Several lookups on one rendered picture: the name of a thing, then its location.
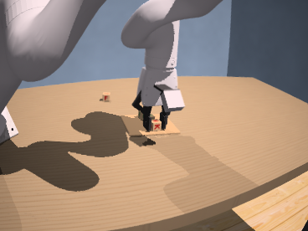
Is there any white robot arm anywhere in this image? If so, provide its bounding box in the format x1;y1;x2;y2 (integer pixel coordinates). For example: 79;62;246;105
0;0;223;136

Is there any tan flat mat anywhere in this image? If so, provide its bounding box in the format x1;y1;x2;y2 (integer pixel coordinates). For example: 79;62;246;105
121;115;181;136

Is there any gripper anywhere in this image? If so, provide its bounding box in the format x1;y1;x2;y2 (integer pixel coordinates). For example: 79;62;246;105
132;65;177;131

